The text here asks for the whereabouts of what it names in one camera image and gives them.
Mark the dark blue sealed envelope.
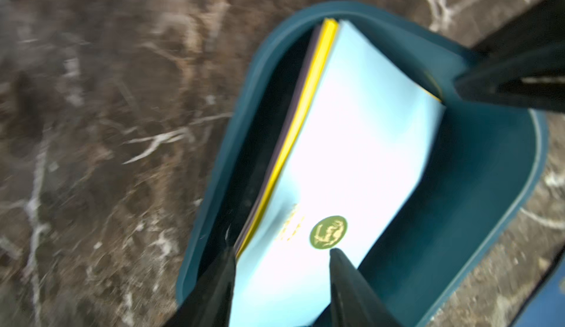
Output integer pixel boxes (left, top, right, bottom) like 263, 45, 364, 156
511, 252, 564, 327

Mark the yellow envelope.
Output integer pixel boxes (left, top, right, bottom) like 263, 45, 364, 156
235, 18, 339, 259

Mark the lavender envelope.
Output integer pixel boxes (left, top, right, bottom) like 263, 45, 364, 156
234, 25, 322, 256

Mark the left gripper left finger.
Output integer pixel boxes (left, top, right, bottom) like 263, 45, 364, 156
163, 247, 236, 327

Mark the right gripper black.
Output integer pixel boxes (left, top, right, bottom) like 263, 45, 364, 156
455, 0, 564, 113

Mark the teal plastic storage box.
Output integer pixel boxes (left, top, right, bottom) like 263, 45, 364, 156
176, 1, 548, 326

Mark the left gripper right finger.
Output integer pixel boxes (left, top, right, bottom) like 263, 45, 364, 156
330, 248, 400, 327

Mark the light blue envelope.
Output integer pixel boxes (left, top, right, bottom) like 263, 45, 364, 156
230, 20, 445, 326

